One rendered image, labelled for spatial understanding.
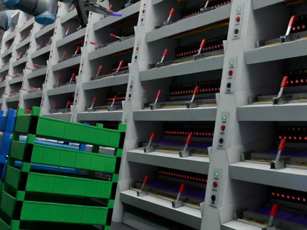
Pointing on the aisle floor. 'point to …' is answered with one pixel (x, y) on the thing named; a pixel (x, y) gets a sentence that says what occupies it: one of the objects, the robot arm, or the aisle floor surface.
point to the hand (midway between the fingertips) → (109, 13)
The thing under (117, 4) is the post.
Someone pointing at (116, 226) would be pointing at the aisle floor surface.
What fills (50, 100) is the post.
